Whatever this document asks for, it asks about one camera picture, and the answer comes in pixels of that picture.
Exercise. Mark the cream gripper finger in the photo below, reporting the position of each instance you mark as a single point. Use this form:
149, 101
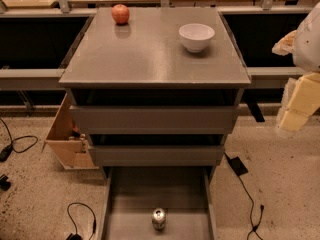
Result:
285, 45
300, 100

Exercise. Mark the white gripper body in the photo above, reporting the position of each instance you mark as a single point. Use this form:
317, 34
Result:
308, 44

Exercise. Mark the silver 7up soda can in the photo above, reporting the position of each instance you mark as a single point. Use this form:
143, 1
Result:
158, 218

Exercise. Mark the grey drawer cabinet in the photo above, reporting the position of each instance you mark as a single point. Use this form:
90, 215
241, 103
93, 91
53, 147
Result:
144, 64

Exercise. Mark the grey open bottom drawer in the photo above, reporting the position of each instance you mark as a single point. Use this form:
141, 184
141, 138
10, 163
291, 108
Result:
133, 193

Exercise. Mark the grey middle drawer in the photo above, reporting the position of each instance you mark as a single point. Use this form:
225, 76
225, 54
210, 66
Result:
156, 155

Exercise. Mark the grey top drawer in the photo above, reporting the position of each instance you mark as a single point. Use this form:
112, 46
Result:
155, 120

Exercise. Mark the black power adapter right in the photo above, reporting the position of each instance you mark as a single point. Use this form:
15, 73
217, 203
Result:
240, 169

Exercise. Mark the white ceramic bowl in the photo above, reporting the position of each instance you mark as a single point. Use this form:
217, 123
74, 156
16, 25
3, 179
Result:
196, 37

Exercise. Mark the red apple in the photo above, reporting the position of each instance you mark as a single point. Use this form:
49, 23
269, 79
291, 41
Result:
120, 14

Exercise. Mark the cardboard box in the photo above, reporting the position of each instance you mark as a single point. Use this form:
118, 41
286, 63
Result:
70, 150

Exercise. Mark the black object far left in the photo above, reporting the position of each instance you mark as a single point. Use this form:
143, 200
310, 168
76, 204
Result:
4, 183

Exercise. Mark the grey metal rail left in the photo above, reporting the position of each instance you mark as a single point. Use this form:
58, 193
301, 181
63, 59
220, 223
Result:
30, 79

